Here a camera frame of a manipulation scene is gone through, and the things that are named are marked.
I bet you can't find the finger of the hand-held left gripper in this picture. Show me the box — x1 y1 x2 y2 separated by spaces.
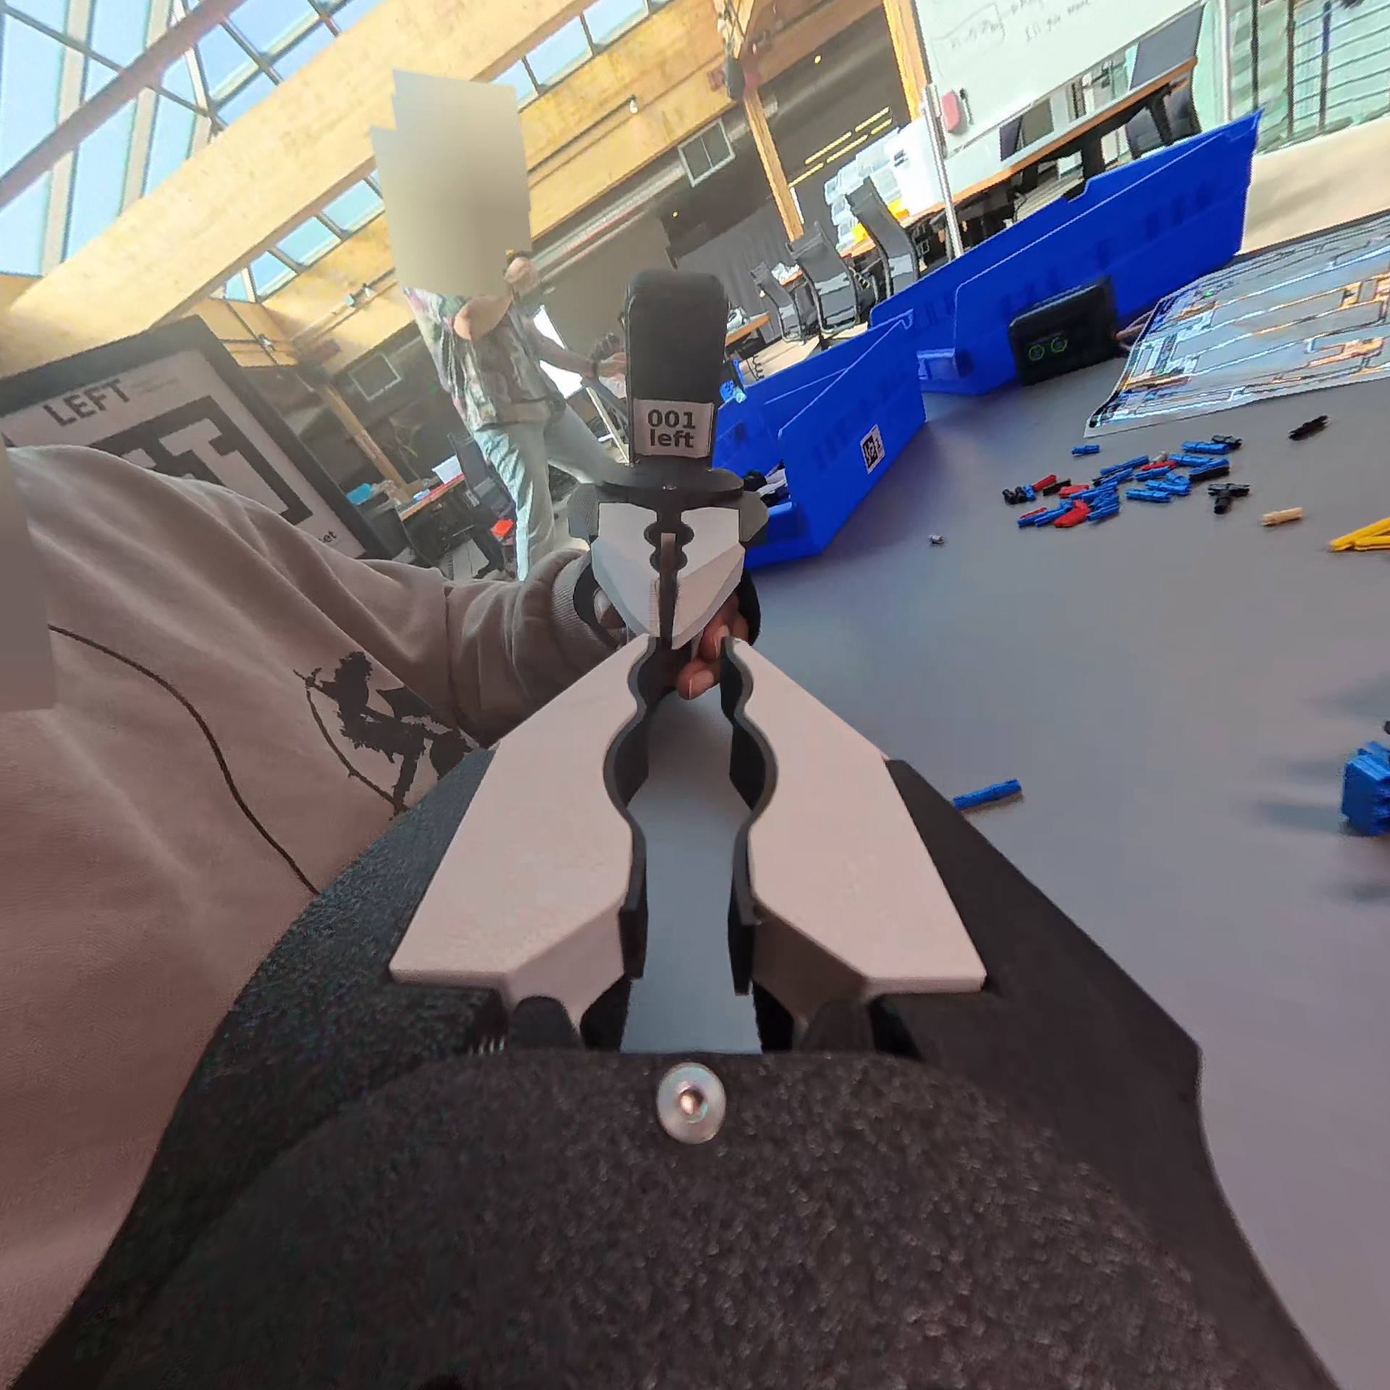
591 505 662 639
665 506 748 652

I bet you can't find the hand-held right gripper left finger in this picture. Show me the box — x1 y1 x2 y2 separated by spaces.
389 634 660 1046

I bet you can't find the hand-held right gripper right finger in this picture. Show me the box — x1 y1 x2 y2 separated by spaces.
722 639 990 1046

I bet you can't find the person's left forearm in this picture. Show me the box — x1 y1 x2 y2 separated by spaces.
434 548 622 744

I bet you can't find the person's left hand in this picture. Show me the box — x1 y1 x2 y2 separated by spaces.
674 591 753 700

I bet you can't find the black office chair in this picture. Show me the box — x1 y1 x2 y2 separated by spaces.
788 232 862 341
750 266 808 347
847 177 927 296

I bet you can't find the blue plastic bin with sticker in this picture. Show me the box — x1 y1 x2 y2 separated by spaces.
717 314 928 571

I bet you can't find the black charger with green lights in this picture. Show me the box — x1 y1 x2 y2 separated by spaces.
1008 276 1120 384

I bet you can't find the person's beige sweatshirt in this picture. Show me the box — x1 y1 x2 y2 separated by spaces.
0 443 511 1342

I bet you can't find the pile of small plastic pegs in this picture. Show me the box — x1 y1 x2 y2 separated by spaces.
1001 432 1245 529

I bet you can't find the printed marker board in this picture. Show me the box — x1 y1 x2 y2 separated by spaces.
0 314 372 561

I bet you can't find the whiteboard with writing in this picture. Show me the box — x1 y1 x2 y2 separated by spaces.
910 0 1210 167

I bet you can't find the long blue plastic bin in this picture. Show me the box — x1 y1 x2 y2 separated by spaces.
869 109 1263 397

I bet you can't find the blue brick assembly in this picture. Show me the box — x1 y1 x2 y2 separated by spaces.
1340 738 1390 837

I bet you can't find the printed instruction sheet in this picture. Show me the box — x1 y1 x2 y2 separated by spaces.
1086 212 1390 438

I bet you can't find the black earphone cable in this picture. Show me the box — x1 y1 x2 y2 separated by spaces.
48 624 324 897

